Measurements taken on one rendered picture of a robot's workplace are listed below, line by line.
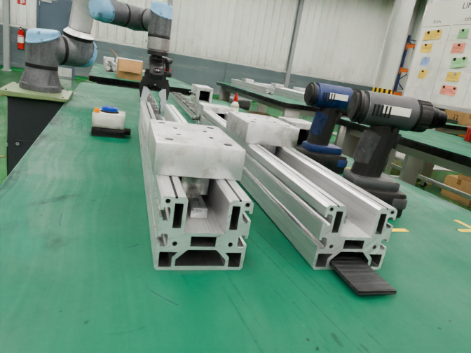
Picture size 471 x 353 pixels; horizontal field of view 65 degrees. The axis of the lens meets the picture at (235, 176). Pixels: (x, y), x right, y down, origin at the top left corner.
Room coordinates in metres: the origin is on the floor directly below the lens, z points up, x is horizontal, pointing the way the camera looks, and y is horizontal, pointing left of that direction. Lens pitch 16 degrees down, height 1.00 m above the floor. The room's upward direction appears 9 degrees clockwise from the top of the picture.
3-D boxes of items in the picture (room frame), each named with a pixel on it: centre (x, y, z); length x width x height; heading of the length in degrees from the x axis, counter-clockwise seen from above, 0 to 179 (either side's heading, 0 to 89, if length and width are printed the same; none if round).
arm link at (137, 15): (1.37, 0.43, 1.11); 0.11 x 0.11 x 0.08; 56
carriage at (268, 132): (0.81, -0.04, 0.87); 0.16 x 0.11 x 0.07; 18
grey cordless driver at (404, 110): (0.69, -0.29, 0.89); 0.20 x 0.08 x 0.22; 94
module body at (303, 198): (0.81, -0.04, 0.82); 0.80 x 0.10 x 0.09; 18
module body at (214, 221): (0.75, 0.15, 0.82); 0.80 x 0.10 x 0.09; 18
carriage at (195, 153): (0.51, 0.07, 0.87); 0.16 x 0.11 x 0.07; 18
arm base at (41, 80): (1.50, 0.82, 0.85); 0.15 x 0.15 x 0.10
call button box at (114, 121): (0.98, 0.35, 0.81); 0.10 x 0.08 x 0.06; 108
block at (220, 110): (1.23, 0.11, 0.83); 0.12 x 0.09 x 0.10; 108
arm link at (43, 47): (1.50, 0.82, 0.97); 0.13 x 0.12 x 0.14; 146
